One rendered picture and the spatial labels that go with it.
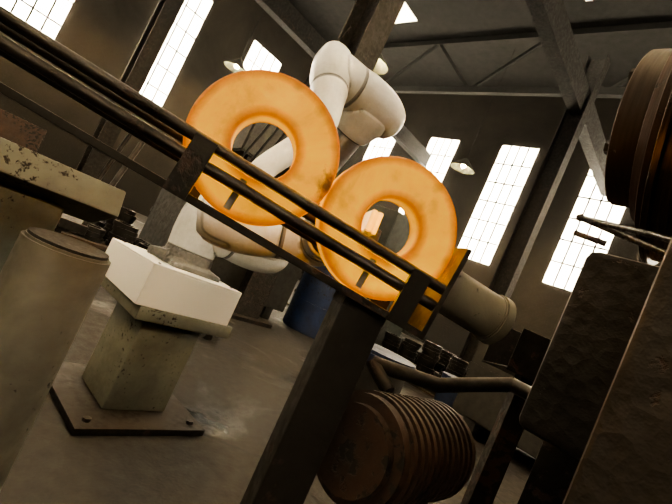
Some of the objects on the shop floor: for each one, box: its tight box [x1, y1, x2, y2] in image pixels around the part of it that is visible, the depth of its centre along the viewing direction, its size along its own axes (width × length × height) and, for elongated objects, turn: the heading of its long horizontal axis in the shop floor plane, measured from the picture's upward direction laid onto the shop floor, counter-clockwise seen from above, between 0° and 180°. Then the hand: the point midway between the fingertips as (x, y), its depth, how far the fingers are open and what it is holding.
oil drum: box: [282, 266, 339, 339], centre depth 452 cm, size 59×59×89 cm
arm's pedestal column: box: [49, 302, 205, 436], centre depth 137 cm, size 40×40×31 cm
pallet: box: [381, 331, 469, 398], centre depth 448 cm, size 120×81×44 cm
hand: (366, 224), depth 57 cm, fingers closed
